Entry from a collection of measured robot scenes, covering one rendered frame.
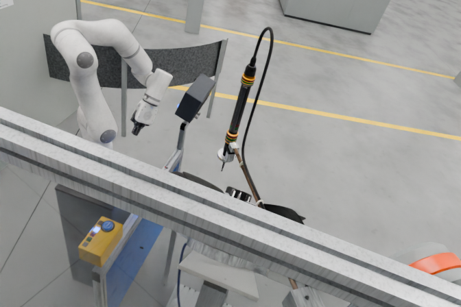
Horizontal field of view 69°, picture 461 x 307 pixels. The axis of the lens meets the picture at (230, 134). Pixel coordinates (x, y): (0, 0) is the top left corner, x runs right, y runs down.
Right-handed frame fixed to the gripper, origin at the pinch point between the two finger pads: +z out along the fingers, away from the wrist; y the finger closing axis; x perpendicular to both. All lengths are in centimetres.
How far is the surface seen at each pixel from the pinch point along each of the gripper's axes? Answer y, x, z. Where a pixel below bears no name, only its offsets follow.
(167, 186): -75, -103, -25
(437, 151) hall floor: 398, -61, -96
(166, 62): 87, 114, -35
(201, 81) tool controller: 43, 20, -35
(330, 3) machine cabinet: 492, 251, -290
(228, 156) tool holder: -1, -56, -16
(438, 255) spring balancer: -42, -126, -31
